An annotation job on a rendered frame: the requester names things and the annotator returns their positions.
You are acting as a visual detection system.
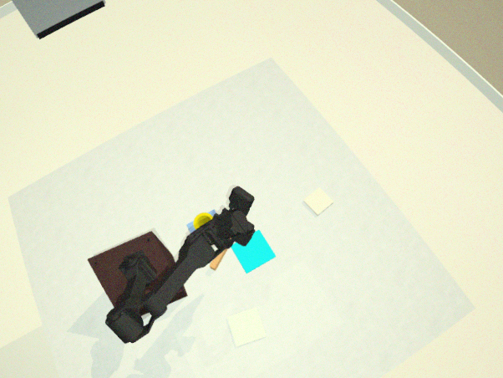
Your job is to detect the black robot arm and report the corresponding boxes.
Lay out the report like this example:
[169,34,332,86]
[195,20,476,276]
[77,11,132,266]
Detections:
[105,211,256,344]

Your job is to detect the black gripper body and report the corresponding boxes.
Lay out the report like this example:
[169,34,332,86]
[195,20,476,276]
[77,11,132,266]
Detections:
[212,186,255,249]

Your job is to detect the yellow cup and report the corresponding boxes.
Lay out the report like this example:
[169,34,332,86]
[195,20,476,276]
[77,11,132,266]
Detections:
[193,213,212,229]

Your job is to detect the tan wooden bar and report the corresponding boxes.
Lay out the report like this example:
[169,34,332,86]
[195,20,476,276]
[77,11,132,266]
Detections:
[210,249,228,271]

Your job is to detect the cream flat bar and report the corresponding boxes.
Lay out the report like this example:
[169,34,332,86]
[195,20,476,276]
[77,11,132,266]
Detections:
[303,188,334,216]

